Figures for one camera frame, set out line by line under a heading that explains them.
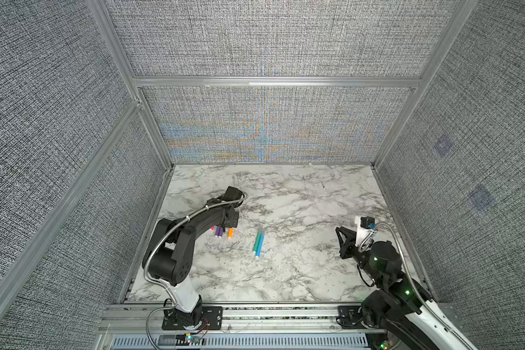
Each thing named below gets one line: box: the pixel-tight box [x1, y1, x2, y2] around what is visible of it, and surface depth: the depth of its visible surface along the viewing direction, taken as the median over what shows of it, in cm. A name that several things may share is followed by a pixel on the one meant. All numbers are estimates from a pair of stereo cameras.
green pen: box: [252, 230, 262, 254], surface depth 92 cm
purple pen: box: [214, 226, 224, 239], surface depth 94 cm
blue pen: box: [255, 231, 266, 258], surface depth 92 cm
